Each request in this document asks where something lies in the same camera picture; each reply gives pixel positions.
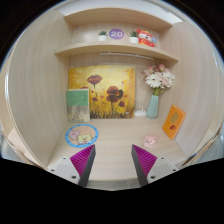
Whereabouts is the lower wooden shelf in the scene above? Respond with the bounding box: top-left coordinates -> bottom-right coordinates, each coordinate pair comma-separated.
55,41 -> 179,61

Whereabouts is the right small potted plant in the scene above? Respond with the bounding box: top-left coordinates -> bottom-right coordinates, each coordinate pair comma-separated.
129,31 -> 139,43

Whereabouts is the white light bar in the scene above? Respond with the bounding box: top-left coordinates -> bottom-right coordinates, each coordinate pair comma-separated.
99,52 -> 154,61

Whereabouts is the upper wooden shelf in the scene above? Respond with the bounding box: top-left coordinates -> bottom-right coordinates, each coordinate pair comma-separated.
65,8 -> 172,32

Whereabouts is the light teal vase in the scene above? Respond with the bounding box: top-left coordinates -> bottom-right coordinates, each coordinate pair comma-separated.
146,95 -> 159,119

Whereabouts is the small potted plant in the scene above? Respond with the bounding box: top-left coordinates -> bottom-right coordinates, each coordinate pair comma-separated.
129,31 -> 139,43
98,31 -> 108,41

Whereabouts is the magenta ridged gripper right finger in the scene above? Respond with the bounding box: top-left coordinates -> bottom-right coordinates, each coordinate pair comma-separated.
131,145 -> 178,187

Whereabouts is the left small potted plant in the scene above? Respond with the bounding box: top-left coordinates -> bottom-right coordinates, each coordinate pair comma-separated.
98,31 -> 108,41

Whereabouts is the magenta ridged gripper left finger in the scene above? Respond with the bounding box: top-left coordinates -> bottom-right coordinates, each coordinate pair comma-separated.
47,145 -> 96,187

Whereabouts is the wooden shelf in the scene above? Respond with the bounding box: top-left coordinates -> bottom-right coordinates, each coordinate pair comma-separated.
55,41 -> 179,61
65,8 -> 172,32

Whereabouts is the round cartoon mouse pad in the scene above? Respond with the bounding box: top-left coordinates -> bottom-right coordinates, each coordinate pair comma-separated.
65,124 -> 99,148

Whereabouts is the red lucky cat figurine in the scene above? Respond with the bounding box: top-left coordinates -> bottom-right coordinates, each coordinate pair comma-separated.
137,29 -> 156,47

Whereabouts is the pink white flower bouquet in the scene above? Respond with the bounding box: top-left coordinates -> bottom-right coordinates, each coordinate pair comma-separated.
143,64 -> 175,96

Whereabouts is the purple round number sign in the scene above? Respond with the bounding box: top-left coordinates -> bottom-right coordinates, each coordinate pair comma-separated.
109,29 -> 124,40

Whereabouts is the white power adapter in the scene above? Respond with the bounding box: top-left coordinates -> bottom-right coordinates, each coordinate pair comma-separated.
134,106 -> 146,117

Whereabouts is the poppy flower painting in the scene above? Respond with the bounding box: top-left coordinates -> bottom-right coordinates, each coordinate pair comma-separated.
68,65 -> 135,119

